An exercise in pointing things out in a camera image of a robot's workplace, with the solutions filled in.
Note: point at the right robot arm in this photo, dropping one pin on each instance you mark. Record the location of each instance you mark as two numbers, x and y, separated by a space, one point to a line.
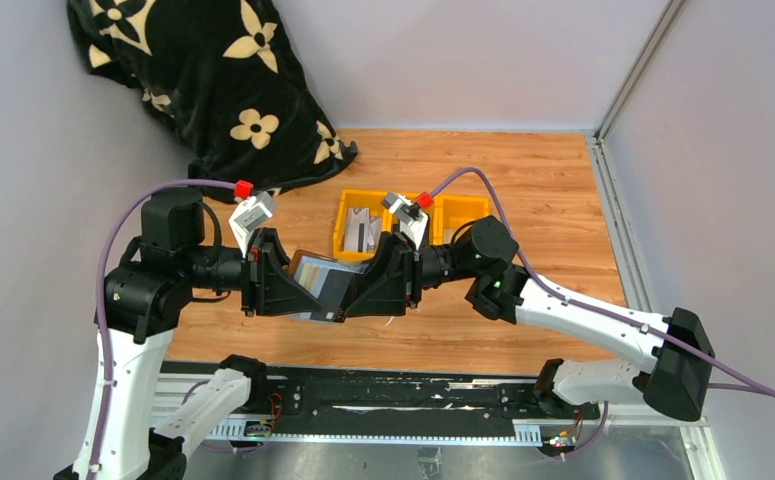
663 361

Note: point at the yellow bin left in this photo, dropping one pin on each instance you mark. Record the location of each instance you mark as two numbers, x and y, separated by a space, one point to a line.
349 198

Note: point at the yellow bin middle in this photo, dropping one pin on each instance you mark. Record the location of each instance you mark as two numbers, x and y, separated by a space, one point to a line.
420 212

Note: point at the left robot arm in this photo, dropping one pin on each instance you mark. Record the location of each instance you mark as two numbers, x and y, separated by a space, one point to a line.
138 308

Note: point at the black floral blanket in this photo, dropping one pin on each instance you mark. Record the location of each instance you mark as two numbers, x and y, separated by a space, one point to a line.
223 78

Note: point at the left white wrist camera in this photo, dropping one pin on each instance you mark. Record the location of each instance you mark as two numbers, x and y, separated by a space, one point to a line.
248 215

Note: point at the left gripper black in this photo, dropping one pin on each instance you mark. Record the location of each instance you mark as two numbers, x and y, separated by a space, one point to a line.
267 286

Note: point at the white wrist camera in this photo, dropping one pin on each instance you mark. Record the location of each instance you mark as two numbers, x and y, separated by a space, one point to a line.
407 216
248 215

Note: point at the brown leather card holder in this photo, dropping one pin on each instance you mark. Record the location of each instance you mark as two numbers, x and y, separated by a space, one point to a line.
327 279

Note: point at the yellow bin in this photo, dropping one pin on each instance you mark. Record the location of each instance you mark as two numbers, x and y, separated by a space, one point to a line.
452 211
420 212
349 198

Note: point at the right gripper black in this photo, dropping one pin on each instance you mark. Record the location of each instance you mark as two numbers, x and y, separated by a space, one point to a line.
399 280

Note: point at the silver cards pile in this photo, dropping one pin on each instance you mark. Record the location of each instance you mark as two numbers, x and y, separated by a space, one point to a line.
362 230

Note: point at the yellow bin right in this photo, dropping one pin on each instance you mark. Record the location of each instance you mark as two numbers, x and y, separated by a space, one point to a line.
452 211

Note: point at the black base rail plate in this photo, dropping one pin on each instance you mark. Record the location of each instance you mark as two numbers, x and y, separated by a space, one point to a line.
402 404

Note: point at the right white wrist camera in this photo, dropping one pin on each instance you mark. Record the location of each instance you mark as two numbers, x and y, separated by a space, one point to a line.
407 216

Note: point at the aluminium frame post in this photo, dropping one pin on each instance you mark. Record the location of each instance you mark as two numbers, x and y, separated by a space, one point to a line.
653 43

